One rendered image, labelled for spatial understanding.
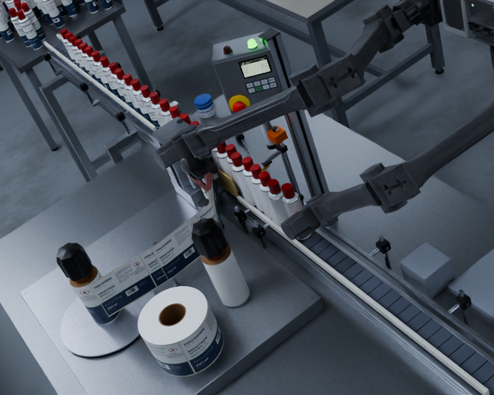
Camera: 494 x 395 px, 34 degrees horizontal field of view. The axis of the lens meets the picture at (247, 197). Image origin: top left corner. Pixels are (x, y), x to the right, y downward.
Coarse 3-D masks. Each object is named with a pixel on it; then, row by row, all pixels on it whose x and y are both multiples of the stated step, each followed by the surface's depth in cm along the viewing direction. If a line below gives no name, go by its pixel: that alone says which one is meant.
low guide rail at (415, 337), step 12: (264, 216) 254; (276, 228) 249; (288, 240) 246; (312, 252) 237; (324, 264) 232; (336, 276) 227; (372, 300) 217; (384, 312) 213; (396, 324) 210; (432, 348) 200; (444, 360) 197; (456, 372) 195; (480, 384) 189
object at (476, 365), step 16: (256, 208) 264; (320, 240) 245; (320, 256) 240; (336, 256) 238; (352, 272) 231; (368, 272) 230; (368, 288) 225; (384, 288) 223; (368, 304) 221; (384, 304) 219; (400, 304) 218; (400, 320) 214; (416, 320) 212; (432, 320) 211; (432, 336) 207; (448, 336) 206; (448, 352) 202; (464, 352) 201; (448, 368) 199; (464, 368) 198; (480, 368) 196
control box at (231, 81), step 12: (252, 36) 225; (216, 48) 226; (240, 48) 223; (264, 48) 219; (216, 60) 222; (228, 60) 221; (240, 60) 221; (216, 72) 224; (228, 72) 223; (240, 72) 223; (276, 72) 223; (228, 84) 226; (240, 84) 226; (228, 96) 228; (240, 96) 228; (252, 96) 228; (264, 96) 228
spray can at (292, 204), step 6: (282, 186) 236; (288, 186) 235; (282, 192) 236; (288, 192) 235; (294, 192) 237; (282, 198) 238; (288, 198) 237; (294, 198) 236; (288, 204) 237; (294, 204) 237; (300, 204) 239; (288, 210) 239; (294, 210) 238; (300, 210) 239; (288, 216) 242; (300, 240) 246
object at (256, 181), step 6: (252, 168) 246; (258, 168) 245; (252, 174) 247; (258, 174) 246; (252, 180) 248; (258, 180) 247; (258, 186) 248; (258, 192) 250; (258, 198) 253; (264, 204) 253; (264, 210) 255; (270, 216) 256
